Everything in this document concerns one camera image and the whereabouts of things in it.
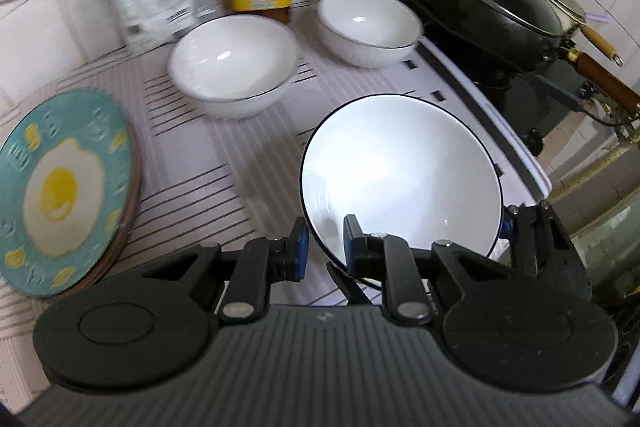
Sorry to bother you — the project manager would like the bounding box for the white bowl with dark rim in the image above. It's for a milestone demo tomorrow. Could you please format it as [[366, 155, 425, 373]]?
[[167, 15, 299, 121], [299, 94, 505, 293], [316, 0, 425, 69]]

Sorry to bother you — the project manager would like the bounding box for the striped tablecloth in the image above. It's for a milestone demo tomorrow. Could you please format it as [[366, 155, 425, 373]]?
[[0, 0, 506, 360]]

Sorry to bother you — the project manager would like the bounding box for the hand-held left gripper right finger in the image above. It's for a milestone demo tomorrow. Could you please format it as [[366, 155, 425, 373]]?
[[342, 214, 484, 326]]

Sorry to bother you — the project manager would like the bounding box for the teal plate with egg print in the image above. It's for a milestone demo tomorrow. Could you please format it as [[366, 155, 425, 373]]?
[[0, 88, 141, 303]]

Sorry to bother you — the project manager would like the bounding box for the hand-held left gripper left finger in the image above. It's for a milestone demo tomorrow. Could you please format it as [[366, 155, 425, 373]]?
[[140, 217, 309, 327]]

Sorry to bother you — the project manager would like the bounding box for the black pan with wooden handle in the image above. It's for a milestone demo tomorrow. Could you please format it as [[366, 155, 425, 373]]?
[[397, 0, 640, 118]]

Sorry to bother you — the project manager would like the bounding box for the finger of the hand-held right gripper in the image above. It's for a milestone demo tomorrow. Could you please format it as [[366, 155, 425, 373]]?
[[502, 201, 593, 303]]

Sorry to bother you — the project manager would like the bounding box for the black gas stove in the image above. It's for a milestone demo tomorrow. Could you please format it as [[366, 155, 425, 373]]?
[[422, 34, 640, 158]]

